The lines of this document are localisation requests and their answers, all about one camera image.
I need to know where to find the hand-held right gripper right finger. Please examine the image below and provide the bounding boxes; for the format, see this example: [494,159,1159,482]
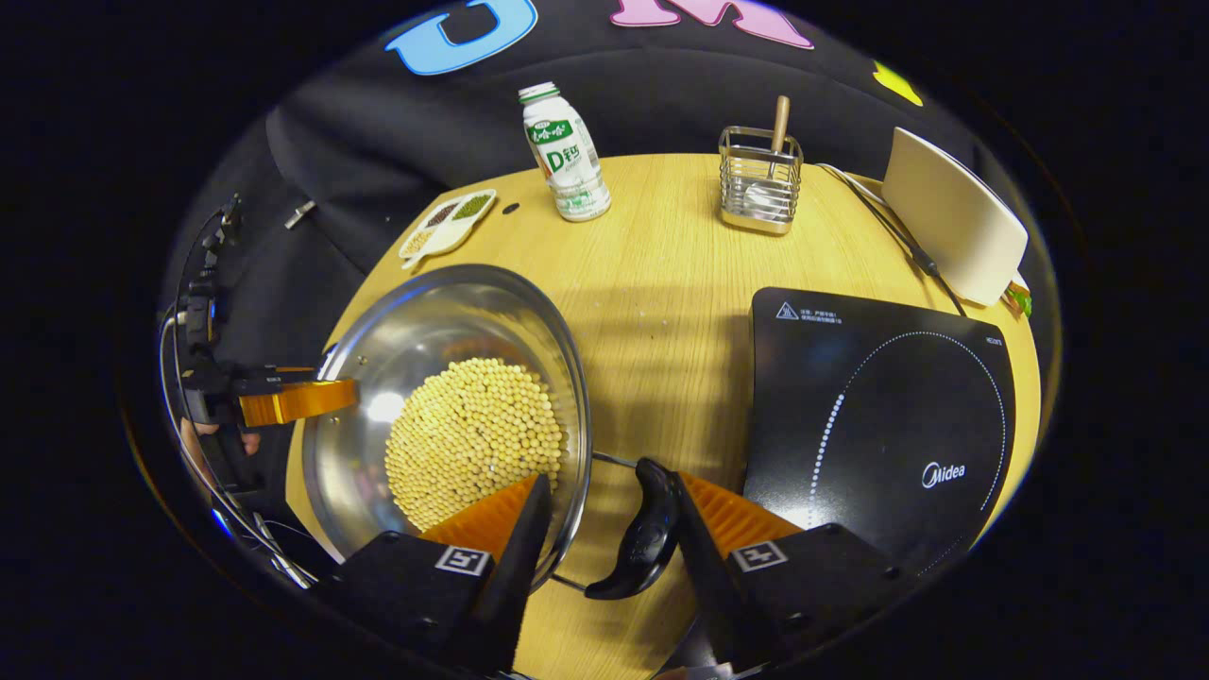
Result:
[672,470,913,672]

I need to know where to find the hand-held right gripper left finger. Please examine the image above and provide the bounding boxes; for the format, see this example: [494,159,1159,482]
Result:
[316,472,553,677]

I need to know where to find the pile of yellow soybeans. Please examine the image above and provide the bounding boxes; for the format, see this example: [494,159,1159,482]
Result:
[383,356,567,533]

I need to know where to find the stainless steel pot black handles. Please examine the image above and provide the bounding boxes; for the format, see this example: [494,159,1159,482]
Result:
[301,263,682,602]

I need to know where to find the black induction cooktop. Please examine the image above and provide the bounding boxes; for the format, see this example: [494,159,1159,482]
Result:
[741,286,1017,578]

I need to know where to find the white divided dish with beans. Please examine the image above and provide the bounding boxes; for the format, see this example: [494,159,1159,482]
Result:
[398,188,499,271]

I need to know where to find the white milk bottle green label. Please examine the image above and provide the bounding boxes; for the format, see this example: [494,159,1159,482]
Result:
[517,81,613,224]

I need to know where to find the white toaster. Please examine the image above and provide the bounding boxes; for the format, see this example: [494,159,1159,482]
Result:
[880,127,1030,309]

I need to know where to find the metal wire utensil holder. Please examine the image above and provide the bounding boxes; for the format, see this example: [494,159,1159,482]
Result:
[717,125,806,236]

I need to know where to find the wooden handled spoon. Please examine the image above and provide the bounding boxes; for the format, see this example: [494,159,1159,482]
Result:
[746,94,793,214]

